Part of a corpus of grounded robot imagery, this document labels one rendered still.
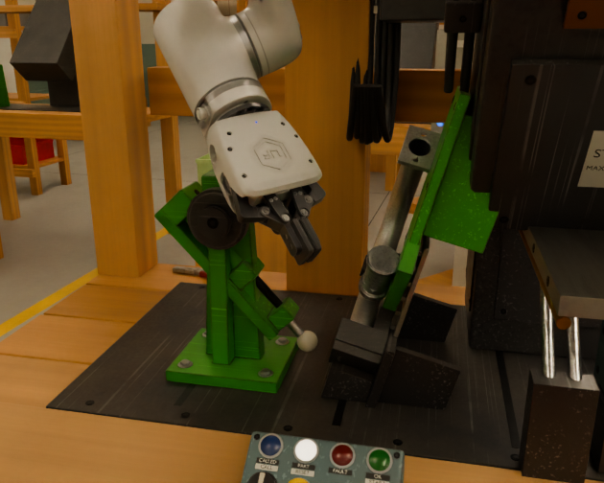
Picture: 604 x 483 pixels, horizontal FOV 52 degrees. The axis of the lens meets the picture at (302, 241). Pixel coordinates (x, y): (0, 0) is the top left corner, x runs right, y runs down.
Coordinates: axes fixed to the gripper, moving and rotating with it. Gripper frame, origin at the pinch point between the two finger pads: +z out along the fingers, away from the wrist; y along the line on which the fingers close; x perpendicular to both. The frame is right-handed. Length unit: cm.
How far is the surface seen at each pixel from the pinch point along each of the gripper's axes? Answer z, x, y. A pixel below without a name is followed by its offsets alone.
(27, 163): -312, 442, 66
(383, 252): 3.3, 2.4, 10.6
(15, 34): -383, 362, 78
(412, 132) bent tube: -8.3, -2.5, 19.8
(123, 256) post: -30, 59, -1
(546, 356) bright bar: 21.4, -5.3, 16.0
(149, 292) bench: -20, 55, 0
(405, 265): 6.4, -0.4, 10.0
